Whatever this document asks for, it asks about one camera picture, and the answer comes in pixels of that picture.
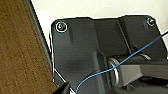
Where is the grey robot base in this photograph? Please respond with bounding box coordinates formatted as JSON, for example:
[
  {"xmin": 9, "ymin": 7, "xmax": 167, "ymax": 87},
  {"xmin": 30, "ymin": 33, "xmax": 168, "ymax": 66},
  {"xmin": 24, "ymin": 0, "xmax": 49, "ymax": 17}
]
[{"xmin": 106, "ymin": 56, "xmax": 168, "ymax": 94}]

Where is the thin blue cable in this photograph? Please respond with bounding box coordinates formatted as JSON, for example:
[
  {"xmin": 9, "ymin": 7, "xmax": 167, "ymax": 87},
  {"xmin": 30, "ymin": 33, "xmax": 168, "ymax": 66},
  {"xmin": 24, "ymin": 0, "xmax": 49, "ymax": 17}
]
[{"xmin": 74, "ymin": 30, "xmax": 168, "ymax": 94}]

